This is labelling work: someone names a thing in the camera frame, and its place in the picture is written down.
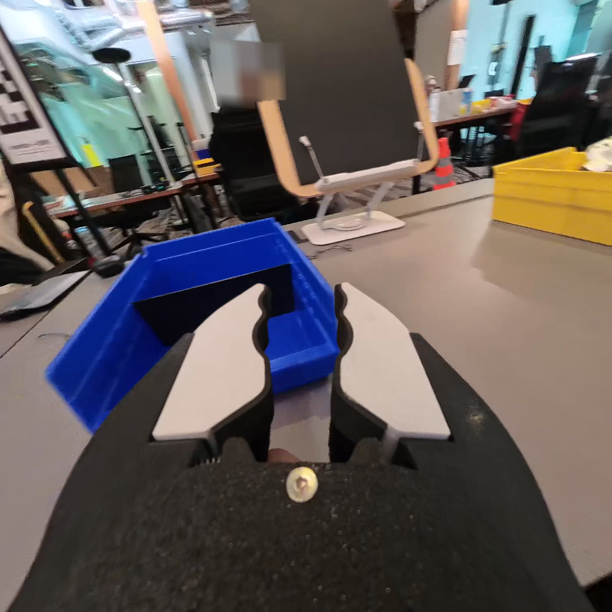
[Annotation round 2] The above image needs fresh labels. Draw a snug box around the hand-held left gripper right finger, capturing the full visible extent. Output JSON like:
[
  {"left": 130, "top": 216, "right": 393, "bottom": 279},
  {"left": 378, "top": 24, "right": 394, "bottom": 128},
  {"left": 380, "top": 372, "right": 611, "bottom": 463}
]
[{"left": 327, "top": 282, "right": 452, "bottom": 463}]

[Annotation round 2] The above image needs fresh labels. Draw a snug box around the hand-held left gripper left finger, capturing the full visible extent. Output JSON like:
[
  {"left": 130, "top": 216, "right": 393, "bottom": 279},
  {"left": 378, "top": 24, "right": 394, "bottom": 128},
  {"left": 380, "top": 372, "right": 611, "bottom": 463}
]
[{"left": 152, "top": 283, "right": 274, "bottom": 462}]

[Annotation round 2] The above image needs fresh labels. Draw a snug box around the blue plastic bin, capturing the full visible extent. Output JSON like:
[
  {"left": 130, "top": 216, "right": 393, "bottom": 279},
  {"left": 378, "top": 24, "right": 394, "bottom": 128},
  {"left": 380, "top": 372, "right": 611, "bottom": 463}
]
[{"left": 45, "top": 217, "right": 341, "bottom": 435}]

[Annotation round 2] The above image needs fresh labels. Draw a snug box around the yellow plastic bin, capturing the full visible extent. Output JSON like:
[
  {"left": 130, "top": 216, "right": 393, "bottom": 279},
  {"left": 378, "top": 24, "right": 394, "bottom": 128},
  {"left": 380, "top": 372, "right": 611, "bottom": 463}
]
[{"left": 492, "top": 147, "right": 612, "bottom": 247}]

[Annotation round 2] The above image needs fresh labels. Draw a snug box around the black bin divider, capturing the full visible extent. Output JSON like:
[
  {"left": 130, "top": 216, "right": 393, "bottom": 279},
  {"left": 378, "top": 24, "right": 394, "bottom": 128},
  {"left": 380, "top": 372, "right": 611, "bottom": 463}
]
[{"left": 133, "top": 263, "right": 295, "bottom": 347}]

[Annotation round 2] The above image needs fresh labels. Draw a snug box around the orange traffic cone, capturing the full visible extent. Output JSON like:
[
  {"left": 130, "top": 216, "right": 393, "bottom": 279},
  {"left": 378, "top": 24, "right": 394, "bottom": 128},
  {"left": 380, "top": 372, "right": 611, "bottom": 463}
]
[{"left": 433, "top": 138, "right": 457, "bottom": 191}]

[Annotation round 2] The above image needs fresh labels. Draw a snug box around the black board with wooden rim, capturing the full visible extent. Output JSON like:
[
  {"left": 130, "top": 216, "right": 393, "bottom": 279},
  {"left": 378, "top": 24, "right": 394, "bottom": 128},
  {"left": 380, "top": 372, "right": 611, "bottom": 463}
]
[{"left": 249, "top": 0, "right": 440, "bottom": 198}]

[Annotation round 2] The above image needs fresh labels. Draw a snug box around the printed marker sign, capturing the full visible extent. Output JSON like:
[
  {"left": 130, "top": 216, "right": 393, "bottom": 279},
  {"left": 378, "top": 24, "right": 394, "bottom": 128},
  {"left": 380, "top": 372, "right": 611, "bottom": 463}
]
[{"left": 0, "top": 24, "right": 73, "bottom": 167}]

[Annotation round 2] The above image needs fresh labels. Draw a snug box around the black disc stand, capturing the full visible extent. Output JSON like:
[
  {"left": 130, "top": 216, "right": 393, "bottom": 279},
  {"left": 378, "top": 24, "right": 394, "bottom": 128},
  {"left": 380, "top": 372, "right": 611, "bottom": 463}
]
[{"left": 92, "top": 47, "right": 192, "bottom": 230}]

